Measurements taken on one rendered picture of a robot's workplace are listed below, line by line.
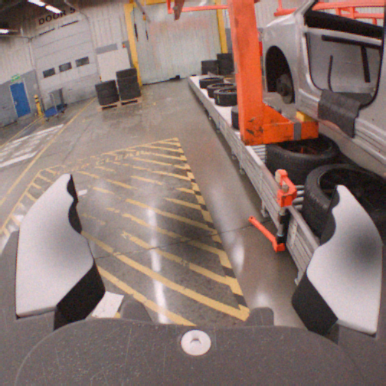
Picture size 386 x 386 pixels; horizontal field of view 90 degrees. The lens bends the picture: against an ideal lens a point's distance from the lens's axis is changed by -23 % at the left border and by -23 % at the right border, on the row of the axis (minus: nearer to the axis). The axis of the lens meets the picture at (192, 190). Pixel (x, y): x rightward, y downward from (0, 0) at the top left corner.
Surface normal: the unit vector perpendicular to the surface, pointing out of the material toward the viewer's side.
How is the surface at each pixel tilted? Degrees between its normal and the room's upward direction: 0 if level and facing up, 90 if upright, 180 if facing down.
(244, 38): 90
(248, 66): 90
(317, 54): 87
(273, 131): 90
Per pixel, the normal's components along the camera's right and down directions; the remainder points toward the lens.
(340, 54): 0.08, 0.48
